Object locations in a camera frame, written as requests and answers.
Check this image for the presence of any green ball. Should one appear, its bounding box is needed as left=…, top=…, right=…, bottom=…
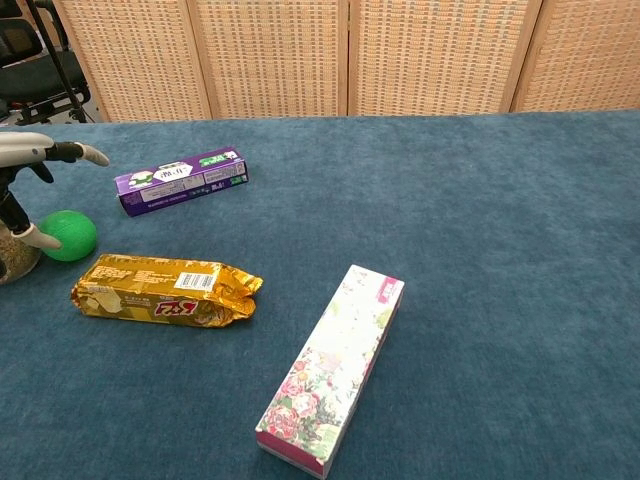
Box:
left=38, top=210, right=98, bottom=263

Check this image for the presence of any gold snack packet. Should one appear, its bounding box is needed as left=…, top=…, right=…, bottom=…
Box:
left=69, top=253, right=265, bottom=329

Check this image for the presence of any woven wooden folding screen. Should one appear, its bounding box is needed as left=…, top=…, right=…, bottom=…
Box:
left=51, top=0, right=640, bottom=124

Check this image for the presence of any black office chair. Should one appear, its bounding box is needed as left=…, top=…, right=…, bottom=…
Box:
left=0, top=18, right=86, bottom=126

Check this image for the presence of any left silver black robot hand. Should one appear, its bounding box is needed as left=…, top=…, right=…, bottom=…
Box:
left=0, top=131, right=111, bottom=251

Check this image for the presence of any blue table mat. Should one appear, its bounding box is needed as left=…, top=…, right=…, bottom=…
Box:
left=0, top=110, right=640, bottom=480

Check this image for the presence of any white floral long box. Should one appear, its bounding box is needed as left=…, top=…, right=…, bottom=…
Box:
left=254, top=264, right=406, bottom=480

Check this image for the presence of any purple toothpaste box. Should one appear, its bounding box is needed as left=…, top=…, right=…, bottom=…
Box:
left=113, top=145, right=251, bottom=219

